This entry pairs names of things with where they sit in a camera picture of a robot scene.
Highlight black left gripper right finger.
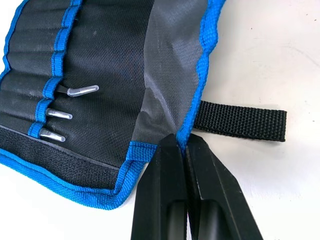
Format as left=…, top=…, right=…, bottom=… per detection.
left=185, top=132, right=265, bottom=240

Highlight tweezers with bent clear cap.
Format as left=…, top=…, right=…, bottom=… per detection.
left=57, top=84, right=100, bottom=98

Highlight blue and black tool roll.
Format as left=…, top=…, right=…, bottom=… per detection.
left=0, top=0, right=287, bottom=211

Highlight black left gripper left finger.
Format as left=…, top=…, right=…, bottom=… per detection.
left=130, top=132, right=188, bottom=240

